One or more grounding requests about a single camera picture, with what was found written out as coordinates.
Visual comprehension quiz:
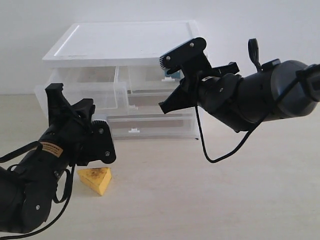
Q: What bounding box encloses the middle wide clear drawer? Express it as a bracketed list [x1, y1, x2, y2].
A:
[124, 93, 198, 117]

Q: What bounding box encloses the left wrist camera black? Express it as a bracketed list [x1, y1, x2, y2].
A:
[91, 114, 117, 164]

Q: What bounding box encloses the bottom wide clear drawer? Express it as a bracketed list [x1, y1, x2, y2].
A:
[107, 113, 200, 139]

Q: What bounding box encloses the white plastic drawer cabinet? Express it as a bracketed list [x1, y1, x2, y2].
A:
[41, 19, 210, 141]

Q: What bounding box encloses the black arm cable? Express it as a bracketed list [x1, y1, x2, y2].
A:
[0, 141, 77, 240]
[193, 37, 320, 163]

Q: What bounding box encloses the white pill bottle teal label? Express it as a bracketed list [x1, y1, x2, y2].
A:
[164, 70, 182, 80]

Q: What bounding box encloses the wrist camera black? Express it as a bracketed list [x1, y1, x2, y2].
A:
[91, 114, 117, 164]
[159, 37, 212, 79]

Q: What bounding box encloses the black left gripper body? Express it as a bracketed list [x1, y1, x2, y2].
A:
[9, 119, 96, 186]

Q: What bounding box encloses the wide clear drawer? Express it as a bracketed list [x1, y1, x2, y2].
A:
[107, 113, 200, 139]
[124, 93, 198, 117]

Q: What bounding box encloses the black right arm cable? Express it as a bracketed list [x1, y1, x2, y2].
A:
[193, 37, 320, 163]

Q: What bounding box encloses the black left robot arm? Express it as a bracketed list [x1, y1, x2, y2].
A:
[0, 83, 96, 234]

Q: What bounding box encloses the yellow cheese wedge toy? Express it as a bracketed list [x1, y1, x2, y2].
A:
[77, 167, 112, 196]

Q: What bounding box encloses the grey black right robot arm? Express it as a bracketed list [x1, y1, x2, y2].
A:
[159, 60, 320, 133]

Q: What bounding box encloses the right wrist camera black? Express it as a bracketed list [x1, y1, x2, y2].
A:
[159, 37, 212, 79]

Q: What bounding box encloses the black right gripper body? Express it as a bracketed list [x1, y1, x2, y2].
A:
[178, 62, 240, 110]

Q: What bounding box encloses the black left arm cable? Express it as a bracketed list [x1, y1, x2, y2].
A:
[0, 141, 77, 240]

